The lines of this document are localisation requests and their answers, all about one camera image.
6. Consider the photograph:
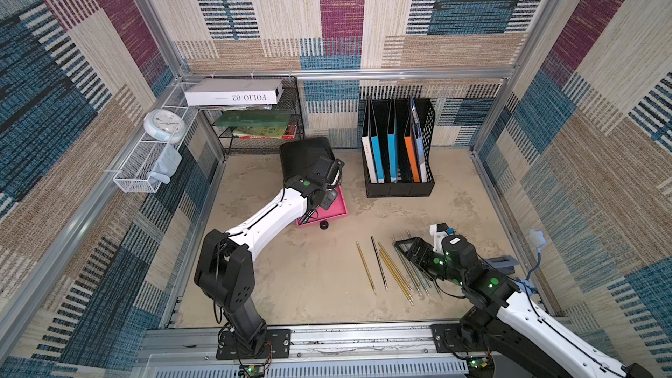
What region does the green book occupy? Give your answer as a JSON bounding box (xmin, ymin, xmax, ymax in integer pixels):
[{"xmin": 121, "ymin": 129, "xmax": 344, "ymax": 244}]
[{"xmin": 213, "ymin": 110, "xmax": 292, "ymax": 128}]

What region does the black drawer cabinet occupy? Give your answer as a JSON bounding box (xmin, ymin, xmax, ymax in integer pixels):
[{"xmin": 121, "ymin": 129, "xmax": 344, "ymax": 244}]
[{"xmin": 279, "ymin": 136, "xmax": 336, "ymax": 181}]

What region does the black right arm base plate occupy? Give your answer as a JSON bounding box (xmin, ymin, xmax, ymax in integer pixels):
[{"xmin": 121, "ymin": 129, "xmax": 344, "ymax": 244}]
[{"xmin": 430, "ymin": 323, "xmax": 472, "ymax": 355}]

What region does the green pencil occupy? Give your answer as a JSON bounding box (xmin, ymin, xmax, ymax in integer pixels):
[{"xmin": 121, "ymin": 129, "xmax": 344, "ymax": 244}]
[
  {"xmin": 411, "ymin": 262, "xmax": 443, "ymax": 299},
  {"xmin": 392, "ymin": 238, "xmax": 423, "ymax": 299},
  {"xmin": 397, "ymin": 239, "xmax": 430, "ymax": 297}
]

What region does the white binder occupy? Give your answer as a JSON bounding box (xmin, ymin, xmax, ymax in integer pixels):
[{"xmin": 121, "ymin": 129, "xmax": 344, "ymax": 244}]
[{"xmin": 360, "ymin": 100, "xmax": 376, "ymax": 172}]

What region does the orange folder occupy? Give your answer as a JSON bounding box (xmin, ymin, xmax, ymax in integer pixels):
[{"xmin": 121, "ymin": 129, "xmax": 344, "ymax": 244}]
[{"xmin": 404, "ymin": 119, "xmax": 421, "ymax": 183}]

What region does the black mesh wire shelf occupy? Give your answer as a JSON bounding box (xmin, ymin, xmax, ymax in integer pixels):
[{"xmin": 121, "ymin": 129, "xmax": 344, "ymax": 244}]
[{"xmin": 202, "ymin": 77, "xmax": 306, "ymax": 156}]

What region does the pink top drawer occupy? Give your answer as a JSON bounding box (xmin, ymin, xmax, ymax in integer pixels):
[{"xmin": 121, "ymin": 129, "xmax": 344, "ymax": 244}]
[{"xmin": 295, "ymin": 185, "xmax": 348, "ymax": 228}]

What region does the white round clock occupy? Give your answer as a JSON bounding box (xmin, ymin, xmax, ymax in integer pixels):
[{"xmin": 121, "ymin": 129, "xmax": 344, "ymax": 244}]
[{"xmin": 143, "ymin": 108, "xmax": 187, "ymax": 144}]

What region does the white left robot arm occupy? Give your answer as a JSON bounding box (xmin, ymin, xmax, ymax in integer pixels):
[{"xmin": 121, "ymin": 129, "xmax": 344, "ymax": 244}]
[{"xmin": 194, "ymin": 157, "xmax": 345, "ymax": 359}]

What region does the white wire basket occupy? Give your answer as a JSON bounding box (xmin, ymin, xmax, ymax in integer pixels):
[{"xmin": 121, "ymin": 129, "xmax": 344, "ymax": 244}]
[{"xmin": 113, "ymin": 106, "xmax": 197, "ymax": 194}]

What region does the teal folder right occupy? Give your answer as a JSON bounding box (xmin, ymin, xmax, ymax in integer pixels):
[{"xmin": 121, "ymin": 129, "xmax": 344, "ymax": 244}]
[{"xmin": 387, "ymin": 106, "xmax": 398, "ymax": 183}]

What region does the light blue cloth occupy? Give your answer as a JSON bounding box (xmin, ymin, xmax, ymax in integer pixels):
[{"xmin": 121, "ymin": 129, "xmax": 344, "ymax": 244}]
[{"xmin": 147, "ymin": 145, "xmax": 182, "ymax": 187}]

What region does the white folio box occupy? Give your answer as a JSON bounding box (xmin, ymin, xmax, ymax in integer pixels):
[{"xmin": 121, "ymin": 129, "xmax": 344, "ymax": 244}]
[{"xmin": 185, "ymin": 79, "xmax": 284, "ymax": 107}]

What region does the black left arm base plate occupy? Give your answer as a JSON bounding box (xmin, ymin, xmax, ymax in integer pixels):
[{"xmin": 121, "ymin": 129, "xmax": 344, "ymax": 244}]
[{"xmin": 215, "ymin": 327, "xmax": 292, "ymax": 361}]

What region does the yellow pencil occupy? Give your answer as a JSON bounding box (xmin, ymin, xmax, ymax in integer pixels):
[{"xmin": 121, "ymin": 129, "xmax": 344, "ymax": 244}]
[
  {"xmin": 379, "ymin": 240, "xmax": 414, "ymax": 295},
  {"xmin": 355, "ymin": 241, "xmax": 377, "ymax": 296},
  {"xmin": 376, "ymin": 242, "xmax": 415, "ymax": 306}
]

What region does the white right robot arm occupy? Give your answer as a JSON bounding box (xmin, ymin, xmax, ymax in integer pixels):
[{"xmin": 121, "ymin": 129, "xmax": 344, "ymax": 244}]
[{"xmin": 394, "ymin": 223, "xmax": 651, "ymax": 377}]

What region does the black mesh file holder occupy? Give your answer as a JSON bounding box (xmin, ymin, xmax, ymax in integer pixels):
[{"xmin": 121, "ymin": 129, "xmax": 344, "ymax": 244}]
[{"xmin": 360, "ymin": 96, "xmax": 435, "ymax": 198}]

